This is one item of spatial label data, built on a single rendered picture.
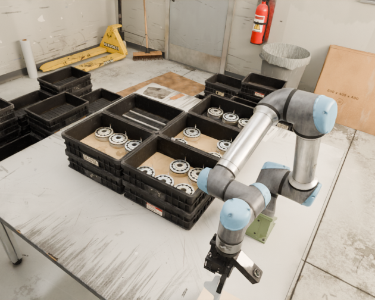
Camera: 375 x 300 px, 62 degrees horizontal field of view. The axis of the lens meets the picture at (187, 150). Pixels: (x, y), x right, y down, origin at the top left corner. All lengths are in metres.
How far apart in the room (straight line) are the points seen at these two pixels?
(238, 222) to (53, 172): 1.25
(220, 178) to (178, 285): 0.54
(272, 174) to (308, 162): 0.22
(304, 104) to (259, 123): 0.15
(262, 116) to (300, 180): 0.36
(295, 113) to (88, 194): 1.08
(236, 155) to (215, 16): 3.74
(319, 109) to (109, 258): 0.99
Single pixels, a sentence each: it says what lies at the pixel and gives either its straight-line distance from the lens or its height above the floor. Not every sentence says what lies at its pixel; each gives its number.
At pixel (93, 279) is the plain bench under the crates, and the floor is 0.70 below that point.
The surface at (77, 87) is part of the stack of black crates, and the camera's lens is 3.15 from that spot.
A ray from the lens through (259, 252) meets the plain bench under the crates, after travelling 1.47.
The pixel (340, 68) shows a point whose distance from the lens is 4.06.
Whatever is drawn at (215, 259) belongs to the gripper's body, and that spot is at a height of 1.05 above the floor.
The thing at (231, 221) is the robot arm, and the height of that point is 1.25.
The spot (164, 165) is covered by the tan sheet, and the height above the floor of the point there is 0.83.
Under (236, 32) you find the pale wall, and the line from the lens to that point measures 4.54.
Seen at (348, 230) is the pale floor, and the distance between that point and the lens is 2.78.
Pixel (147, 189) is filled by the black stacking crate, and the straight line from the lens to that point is 1.45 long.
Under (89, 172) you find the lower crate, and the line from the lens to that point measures 1.72.
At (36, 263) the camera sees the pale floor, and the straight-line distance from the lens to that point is 2.36.
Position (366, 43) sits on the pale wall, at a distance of 4.14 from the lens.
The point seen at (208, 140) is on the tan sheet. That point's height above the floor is 0.83.
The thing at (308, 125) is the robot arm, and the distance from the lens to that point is 1.10.
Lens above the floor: 1.85
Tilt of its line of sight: 37 degrees down
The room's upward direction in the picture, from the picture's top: 5 degrees clockwise
